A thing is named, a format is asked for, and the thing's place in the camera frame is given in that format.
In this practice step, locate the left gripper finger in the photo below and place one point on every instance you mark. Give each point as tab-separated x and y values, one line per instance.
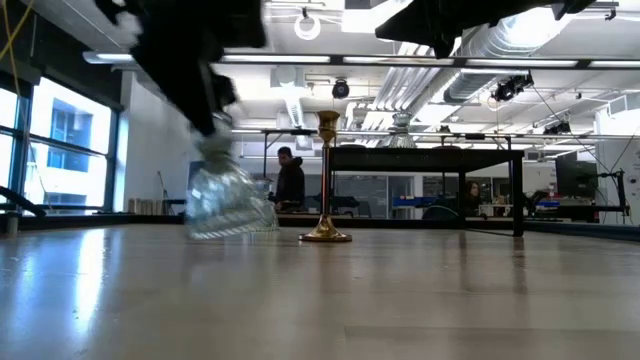
210	107

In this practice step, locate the black perforated metal shelf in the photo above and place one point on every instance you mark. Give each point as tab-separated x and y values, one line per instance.
425	159

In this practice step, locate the black aluminium table frame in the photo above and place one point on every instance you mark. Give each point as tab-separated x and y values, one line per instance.
100	219

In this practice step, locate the black ceiling dome camera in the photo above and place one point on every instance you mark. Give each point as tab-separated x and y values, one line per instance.
341	89

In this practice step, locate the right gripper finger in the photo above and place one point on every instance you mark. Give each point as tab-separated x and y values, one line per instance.
430	25

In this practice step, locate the ribbed clear glass candle holder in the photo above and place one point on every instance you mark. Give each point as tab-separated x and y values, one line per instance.
225	205

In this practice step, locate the white round ceiling lamp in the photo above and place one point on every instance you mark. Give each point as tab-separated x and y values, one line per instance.
307	30

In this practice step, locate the person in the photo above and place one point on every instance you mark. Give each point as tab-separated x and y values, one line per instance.
290	185
473	195

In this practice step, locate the black monitor on arm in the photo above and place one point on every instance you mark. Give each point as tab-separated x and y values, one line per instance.
575	175

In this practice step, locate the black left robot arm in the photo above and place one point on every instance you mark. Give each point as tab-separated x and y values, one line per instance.
200	20

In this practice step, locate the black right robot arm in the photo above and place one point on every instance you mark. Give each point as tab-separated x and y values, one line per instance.
575	6

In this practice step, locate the brass candlestick holder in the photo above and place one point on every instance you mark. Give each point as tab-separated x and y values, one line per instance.
327	125

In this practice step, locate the stack of wooden frames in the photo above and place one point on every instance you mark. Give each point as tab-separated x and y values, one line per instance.
145	206

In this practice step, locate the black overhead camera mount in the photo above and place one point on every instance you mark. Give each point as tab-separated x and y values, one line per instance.
510	89

